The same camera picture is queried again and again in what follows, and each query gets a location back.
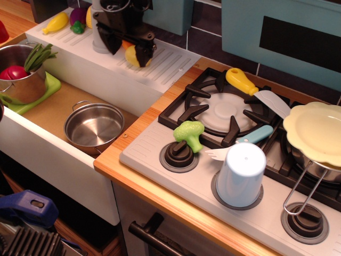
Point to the grey toy faucet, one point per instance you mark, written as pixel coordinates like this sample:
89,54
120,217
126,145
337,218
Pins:
98,44

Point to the green toy beans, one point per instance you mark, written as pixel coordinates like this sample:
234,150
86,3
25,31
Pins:
38,55

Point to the yellow handled toy knife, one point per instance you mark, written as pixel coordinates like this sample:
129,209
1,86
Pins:
237,78

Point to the left black stove knob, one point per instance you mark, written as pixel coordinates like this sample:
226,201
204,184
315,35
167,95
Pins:
178,157

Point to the small steel pan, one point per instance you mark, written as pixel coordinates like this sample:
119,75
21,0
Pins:
93,127

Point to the teal cabinet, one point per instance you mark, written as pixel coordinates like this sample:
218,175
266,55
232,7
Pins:
301,38
172,16

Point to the blue clamp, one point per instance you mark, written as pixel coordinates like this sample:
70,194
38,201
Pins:
30,207

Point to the white toy sink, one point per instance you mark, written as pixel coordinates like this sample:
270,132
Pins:
36,139

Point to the black ribbed heat sink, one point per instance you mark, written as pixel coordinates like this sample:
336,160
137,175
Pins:
32,242

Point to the grey toy stove top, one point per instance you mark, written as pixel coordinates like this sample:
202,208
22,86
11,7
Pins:
261,221

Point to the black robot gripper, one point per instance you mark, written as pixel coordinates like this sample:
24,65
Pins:
125,22

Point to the green cutting board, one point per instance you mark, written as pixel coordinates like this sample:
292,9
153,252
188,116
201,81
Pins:
52,85

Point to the orange toy carrot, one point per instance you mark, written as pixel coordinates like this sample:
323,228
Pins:
126,44

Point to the yellow toy squash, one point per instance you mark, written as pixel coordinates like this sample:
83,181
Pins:
57,23

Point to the red toy vegetable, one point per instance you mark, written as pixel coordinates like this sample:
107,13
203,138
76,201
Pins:
13,73

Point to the steel saucepan with wire handle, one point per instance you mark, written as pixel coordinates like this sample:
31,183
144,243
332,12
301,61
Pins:
321,171

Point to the black stove grate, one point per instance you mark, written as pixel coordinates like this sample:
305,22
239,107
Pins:
229,114

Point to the black stove knob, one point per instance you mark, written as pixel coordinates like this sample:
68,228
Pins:
309,227
178,157

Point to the black oven door handle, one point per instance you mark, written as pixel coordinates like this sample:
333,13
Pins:
146,234

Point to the pale yellow plate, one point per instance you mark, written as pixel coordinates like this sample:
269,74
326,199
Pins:
314,129

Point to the teal cabinet right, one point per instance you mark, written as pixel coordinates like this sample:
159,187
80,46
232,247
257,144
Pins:
301,38

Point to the right black stove knob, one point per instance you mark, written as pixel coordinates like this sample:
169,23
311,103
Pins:
309,227

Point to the tall steel pot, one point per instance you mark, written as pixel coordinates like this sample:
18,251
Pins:
21,89

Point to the blue handled toy fork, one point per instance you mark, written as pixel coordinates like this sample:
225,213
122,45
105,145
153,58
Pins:
252,137

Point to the green toy broccoli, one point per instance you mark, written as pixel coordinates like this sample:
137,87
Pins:
190,132

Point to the purple toy eggplant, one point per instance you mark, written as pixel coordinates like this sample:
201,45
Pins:
78,20

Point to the yellow toy corn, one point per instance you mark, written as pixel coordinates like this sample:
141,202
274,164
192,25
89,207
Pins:
89,18

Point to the light blue plastic cup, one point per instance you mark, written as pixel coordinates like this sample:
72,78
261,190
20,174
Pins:
239,181

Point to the red object at left edge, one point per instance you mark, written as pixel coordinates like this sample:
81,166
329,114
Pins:
4,35

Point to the teal cabinet left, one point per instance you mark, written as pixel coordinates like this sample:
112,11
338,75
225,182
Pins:
172,16

